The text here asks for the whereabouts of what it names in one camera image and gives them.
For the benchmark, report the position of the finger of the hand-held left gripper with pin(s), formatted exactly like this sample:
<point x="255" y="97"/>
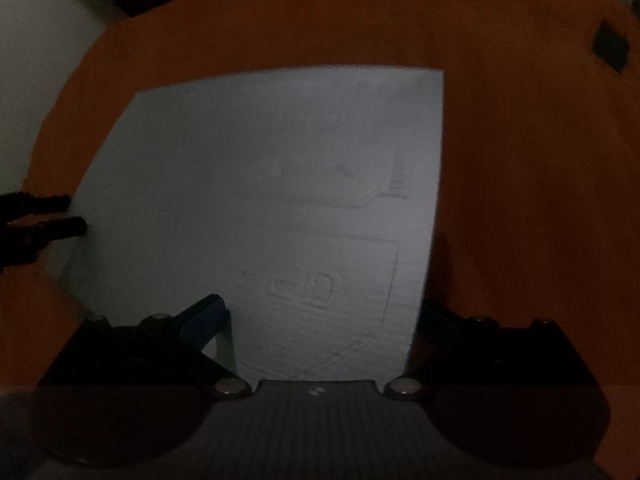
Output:
<point x="55" y="228"/>
<point x="35" y="202"/>

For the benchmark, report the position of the white paper sheet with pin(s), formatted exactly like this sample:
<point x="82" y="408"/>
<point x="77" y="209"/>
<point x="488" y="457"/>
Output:
<point x="225" y="160"/>

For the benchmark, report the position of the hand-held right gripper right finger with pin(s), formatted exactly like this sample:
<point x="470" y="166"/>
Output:
<point x="440" y="317"/>

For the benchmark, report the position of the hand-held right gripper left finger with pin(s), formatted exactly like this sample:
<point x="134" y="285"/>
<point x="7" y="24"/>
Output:
<point x="207" y="316"/>

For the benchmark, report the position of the black wallet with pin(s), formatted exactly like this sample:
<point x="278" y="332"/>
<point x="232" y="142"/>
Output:
<point x="611" y="46"/>

